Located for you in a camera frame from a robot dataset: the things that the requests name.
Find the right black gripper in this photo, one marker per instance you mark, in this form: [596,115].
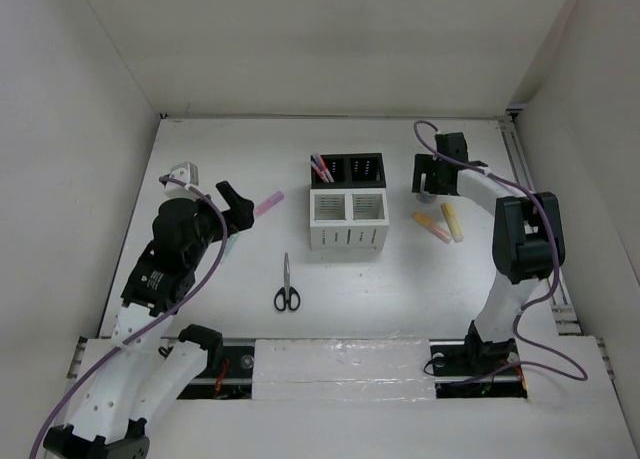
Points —
[426,163]

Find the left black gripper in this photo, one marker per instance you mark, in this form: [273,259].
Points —
[239,215]

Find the pink highlighter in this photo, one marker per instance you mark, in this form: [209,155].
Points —
[268,203]

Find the green highlighter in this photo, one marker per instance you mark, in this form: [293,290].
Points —
[230,244]

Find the clear jar of clips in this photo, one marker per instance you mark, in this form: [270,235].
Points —
[426,197]

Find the yellow highlighter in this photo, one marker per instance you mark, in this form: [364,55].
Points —
[451,219]

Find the orange highlighter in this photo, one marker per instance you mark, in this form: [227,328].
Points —
[431,226]

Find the pink red pen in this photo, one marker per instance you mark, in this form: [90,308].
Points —
[325,180]

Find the orange pen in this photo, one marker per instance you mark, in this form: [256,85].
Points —
[325,169]

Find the blue pen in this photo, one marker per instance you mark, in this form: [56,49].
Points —
[317,167]

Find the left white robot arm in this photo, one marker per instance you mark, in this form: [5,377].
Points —
[132,386]

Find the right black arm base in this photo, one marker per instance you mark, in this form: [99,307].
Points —
[461,373]

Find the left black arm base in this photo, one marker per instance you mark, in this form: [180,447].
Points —
[231,378]

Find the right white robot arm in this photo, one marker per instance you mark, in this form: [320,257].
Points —
[527,244]

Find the black two-slot pen holder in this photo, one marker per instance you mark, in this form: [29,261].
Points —
[352,171]

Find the white two-slot pen holder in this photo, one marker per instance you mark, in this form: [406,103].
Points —
[352,218]

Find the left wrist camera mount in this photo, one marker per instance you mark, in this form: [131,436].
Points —
[179,178]

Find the black handled scissors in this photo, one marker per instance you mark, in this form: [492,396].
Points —
[287,298]

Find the aluminium rail right side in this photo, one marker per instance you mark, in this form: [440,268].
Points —
[523,178]

